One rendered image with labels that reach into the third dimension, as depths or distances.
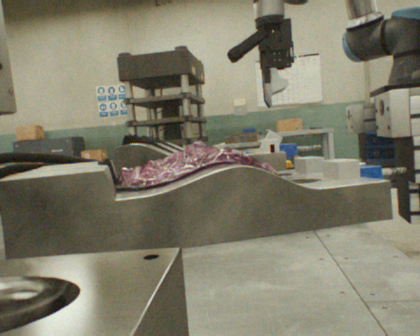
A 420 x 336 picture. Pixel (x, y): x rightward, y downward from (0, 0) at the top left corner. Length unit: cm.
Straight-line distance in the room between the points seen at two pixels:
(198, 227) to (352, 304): 23
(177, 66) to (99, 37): 356
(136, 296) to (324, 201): 40
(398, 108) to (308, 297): 55
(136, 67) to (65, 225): 471
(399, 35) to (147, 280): 127
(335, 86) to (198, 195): 716
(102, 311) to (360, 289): 24
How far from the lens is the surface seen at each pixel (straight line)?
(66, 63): 858
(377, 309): 34
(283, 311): 33
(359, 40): 145
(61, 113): 855
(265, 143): 89
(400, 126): 84
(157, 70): 508
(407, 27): 140
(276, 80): 100
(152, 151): 87
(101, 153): 775
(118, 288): 21
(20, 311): 25
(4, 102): 151
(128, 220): 50
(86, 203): 49
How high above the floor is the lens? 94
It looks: 4 degrees down
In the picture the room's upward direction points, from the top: 5 degrees counter-clockwise
